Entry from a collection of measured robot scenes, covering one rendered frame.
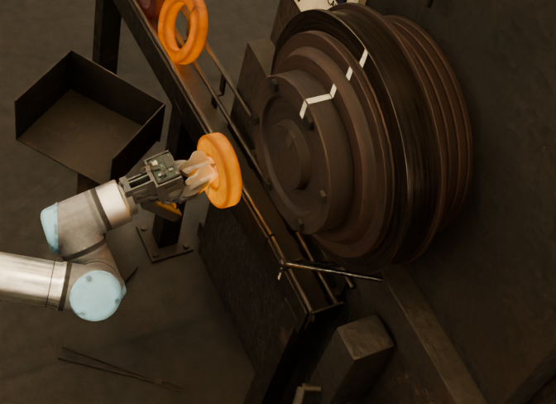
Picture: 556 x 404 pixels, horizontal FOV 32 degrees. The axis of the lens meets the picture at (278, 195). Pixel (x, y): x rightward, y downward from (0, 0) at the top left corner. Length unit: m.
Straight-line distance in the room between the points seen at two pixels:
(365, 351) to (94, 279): 0.52
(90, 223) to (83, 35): 1.54
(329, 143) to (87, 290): 0.53
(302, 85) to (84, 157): 0.80
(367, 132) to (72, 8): 2.05
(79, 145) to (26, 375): 0.68
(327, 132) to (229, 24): 1.97
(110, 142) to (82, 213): 0.42
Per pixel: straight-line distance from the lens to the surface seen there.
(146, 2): 2.59
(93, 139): 2.28
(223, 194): 1.94
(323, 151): 1.53
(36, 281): 1.78
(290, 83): 1.58
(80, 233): 1.89
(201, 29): 2.35
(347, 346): 1.85
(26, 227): 2.86
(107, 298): 1.77
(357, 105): 1.53
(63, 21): 3.40
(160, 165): 1.90
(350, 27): 1.56
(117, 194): 1.89
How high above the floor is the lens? 2.38
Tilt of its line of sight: 52 degrees down
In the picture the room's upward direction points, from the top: 18 degrees clockwise
